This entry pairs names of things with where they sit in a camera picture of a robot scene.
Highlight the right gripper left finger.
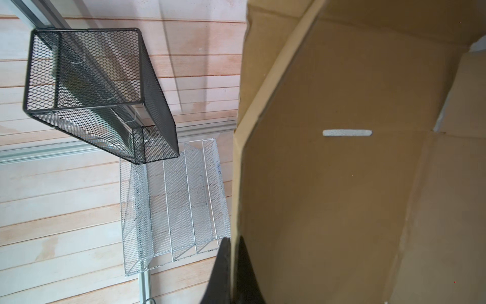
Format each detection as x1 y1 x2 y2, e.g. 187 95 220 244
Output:
200 238 231 304

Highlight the black mesh basket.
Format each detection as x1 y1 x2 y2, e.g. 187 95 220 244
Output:
23 28 180 165

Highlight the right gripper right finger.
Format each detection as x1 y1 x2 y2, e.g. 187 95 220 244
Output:
234 236 266 304

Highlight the brown cardboard box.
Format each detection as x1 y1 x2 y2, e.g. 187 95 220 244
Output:
232 1 485 303

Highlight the white wire mesh shelf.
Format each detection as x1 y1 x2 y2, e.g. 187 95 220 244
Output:
120 138 231 276

